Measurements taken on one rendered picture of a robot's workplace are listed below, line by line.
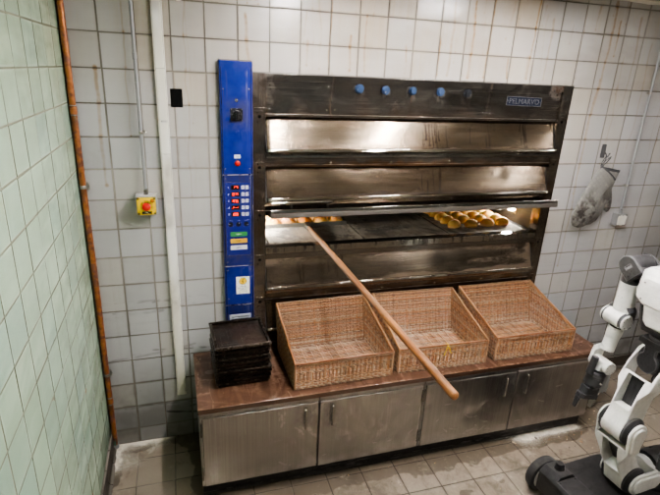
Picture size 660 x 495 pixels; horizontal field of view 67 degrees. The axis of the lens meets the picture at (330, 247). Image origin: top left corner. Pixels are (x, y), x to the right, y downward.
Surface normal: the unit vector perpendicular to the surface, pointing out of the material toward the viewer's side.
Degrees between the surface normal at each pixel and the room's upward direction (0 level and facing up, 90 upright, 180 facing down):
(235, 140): 90
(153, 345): 90
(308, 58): 90
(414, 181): 70
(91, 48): 90
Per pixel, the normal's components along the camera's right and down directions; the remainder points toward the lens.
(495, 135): 0.29, 0.00
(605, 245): 0.29, 0.34
